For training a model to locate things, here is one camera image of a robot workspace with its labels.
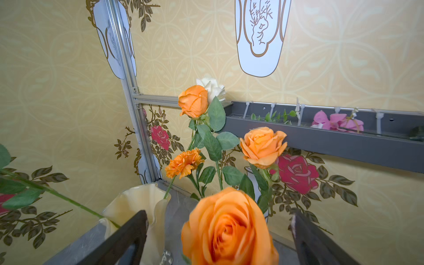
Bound grey wall planter tray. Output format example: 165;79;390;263
223;101;424;173

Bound pink flower in tray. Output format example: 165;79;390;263
311;110;364;133

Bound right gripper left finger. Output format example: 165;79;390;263
79;210;149;265

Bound cream white rose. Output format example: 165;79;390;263
196;77;226;104
1;145;104;219

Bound cream wavy glass vase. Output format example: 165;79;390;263
98;183;173;265

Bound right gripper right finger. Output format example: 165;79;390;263
290;212;359;265

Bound orange rose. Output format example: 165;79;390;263
181;187;279;265
178;85;244;197
240;127;288;213

